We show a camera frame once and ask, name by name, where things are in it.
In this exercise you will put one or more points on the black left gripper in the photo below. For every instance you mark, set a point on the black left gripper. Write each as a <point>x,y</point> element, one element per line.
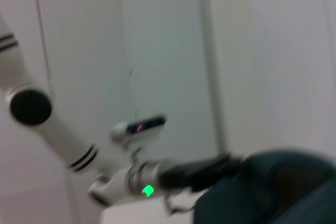
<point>191,176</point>

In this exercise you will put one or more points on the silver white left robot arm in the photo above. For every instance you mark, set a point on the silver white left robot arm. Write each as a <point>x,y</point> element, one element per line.
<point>65,140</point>

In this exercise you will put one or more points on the dark teal fabric lunch bag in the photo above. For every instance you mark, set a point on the dark teal fabric lunch bag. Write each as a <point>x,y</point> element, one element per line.
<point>262,195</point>

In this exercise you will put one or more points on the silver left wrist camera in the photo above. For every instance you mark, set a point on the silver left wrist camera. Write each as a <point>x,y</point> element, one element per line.
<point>141,129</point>

